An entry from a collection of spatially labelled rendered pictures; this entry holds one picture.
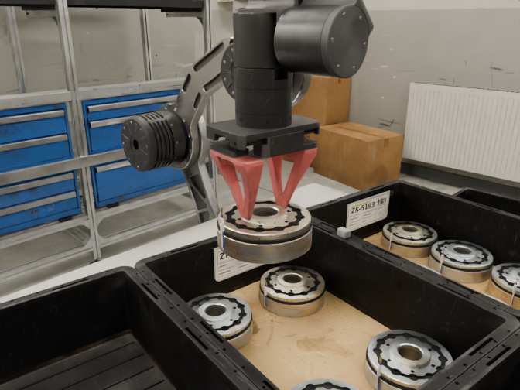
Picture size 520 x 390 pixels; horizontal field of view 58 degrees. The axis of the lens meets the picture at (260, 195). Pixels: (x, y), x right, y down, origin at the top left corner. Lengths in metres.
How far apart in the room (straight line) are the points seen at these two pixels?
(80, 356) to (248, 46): 0.46
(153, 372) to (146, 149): 0.92
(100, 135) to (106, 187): 0.28
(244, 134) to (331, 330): 0.37
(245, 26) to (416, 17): 3.65
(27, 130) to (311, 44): 2.05
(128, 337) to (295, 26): 0.48
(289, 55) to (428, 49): 3.62
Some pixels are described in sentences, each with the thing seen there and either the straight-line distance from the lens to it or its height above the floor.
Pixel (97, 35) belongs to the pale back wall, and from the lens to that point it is 3.42.
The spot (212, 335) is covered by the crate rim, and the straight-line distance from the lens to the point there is 0.52.
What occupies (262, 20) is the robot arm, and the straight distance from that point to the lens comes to 0.44.
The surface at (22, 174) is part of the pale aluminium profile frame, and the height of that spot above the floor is 0.59.
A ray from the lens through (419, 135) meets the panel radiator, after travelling 3.96.
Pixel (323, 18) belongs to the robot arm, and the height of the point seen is 1.25.
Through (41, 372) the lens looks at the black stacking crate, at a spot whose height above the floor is 0.83.
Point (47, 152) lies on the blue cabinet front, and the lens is 2.41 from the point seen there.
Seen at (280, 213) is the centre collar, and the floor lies 1.05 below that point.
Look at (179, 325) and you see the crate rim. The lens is 0.54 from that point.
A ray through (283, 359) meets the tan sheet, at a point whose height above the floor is 0.83.
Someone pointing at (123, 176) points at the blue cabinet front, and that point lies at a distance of 2.61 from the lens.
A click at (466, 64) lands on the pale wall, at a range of 3.89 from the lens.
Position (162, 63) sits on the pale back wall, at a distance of 3.68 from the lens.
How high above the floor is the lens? 1.25
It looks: 21 degrees down
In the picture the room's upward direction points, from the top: straight up
